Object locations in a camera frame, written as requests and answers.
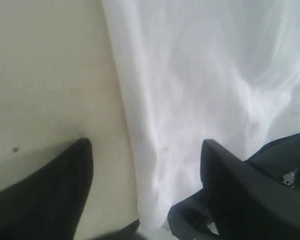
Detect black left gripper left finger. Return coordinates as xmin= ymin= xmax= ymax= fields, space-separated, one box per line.
xmin=0 ymin=138 xmax=94 ymax=240

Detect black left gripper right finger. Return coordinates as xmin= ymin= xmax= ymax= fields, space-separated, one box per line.
xmin=201 ymin=139 xmax=300 ymax=240

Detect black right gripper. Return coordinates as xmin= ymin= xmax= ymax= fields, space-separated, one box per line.
xmin=167 ymin=131 xmax=300 ymax=240

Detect white t-shirt red logo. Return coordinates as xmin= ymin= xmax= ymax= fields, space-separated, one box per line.
xmin=102 ymin=0 xmax=300 ymax=229

